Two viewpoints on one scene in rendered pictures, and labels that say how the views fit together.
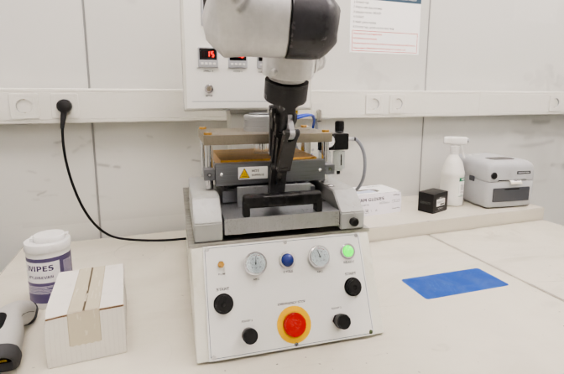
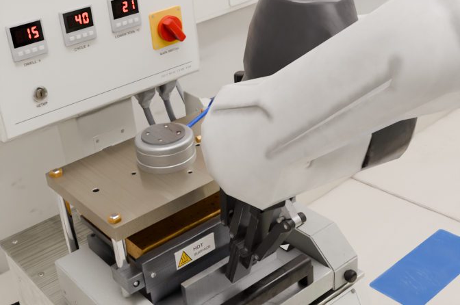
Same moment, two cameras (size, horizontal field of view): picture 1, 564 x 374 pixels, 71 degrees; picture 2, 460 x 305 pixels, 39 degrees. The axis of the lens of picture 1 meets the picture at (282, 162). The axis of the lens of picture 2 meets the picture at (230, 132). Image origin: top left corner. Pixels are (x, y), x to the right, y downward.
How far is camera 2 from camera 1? 0.46 m
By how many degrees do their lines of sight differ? 28
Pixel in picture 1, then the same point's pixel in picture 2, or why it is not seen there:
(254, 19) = (324, 165)
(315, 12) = (401, 124)
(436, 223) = not seen: hidden behind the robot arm
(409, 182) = not seen: hidden behind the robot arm
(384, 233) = (304, 199)
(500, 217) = (424, 120)
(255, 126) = (168, 164)
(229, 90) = (74, 85)
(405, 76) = not seen: outside the picture
